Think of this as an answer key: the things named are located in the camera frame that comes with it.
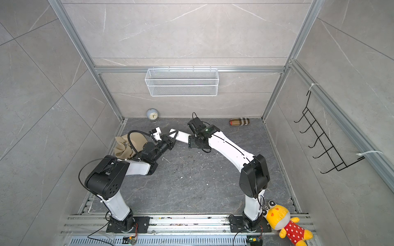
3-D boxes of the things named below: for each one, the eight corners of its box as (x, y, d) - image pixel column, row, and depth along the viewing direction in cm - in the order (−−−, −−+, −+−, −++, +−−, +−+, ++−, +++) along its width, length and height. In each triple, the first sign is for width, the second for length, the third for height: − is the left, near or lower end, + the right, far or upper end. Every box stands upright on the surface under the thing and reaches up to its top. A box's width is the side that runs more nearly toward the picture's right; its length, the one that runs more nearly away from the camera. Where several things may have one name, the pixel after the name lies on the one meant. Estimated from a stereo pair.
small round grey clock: (148, 123, 120) (145, 115, 113) (151, 115, 125) (148, 107, 118) (158, 123, 120) (155, 115, 113) (159, 115, 125) (157, 107, 118)
